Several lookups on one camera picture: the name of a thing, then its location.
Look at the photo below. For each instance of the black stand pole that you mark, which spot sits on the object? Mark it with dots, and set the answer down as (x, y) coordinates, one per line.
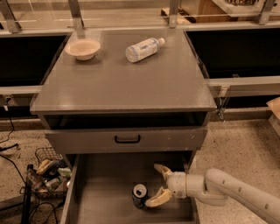
(27, 197)

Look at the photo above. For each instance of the open grey middle drawer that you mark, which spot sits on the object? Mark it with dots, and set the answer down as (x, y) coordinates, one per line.
(100, 190)

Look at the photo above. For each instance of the grey drawer cabinet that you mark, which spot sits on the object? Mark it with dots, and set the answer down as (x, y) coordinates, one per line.
(165, 90)

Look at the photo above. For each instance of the black drawer handle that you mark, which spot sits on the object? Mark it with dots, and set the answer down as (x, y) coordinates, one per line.
(134, 140)

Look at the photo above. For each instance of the blue pepsi can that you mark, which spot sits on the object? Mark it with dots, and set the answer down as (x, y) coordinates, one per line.
(139, 195)

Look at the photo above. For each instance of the metal rail frame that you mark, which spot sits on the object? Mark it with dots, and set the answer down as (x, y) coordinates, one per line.
(19, 16)

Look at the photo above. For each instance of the grey top drawer front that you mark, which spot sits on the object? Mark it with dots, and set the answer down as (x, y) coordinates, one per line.
(89, 141)

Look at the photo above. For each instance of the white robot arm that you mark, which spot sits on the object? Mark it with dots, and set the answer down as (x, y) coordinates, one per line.
(214, 188)

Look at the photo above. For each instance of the wire basket with items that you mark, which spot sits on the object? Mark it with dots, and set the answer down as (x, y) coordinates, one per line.
(50, 179)

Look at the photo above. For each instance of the white paper bowl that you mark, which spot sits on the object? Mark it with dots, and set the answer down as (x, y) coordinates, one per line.
(83, 49)

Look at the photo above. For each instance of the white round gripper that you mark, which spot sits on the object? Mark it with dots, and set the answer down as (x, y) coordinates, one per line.
(176, 184)

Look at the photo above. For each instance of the clear plastic water bottle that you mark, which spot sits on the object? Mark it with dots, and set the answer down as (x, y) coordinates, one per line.
(143, 49)

